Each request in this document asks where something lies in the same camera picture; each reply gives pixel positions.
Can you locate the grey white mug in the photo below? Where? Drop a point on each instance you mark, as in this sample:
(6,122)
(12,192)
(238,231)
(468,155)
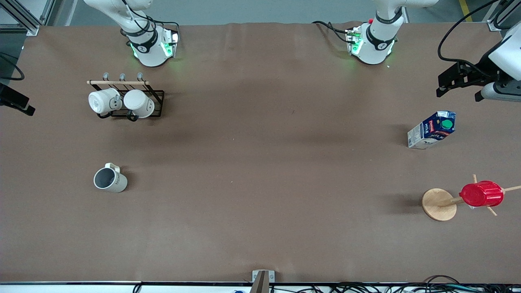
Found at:
(109,180)

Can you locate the white mug with face print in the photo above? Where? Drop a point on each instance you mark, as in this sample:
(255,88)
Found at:
(101,101)

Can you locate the blue white milk carton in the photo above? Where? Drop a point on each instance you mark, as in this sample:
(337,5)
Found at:
(431,131)

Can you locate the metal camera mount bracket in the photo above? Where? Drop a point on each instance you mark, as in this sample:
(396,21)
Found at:
(263,278)

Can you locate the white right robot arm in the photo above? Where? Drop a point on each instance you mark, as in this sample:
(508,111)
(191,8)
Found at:
(150,53)

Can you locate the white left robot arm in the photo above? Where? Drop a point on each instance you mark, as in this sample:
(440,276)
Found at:
(372,49)

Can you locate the red plastic cup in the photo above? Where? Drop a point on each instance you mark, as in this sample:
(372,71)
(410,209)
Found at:
(482,194)

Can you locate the wooden mug tree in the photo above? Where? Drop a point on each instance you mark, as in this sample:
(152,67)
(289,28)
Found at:
(438,204)

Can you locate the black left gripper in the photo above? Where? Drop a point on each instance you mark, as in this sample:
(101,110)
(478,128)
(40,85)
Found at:
(484,67)

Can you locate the aluminium frame profile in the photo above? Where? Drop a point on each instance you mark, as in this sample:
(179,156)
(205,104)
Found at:
(24,16)
(498,18)

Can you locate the plain white mug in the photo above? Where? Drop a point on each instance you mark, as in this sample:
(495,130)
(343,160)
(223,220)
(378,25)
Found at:
(138,103)

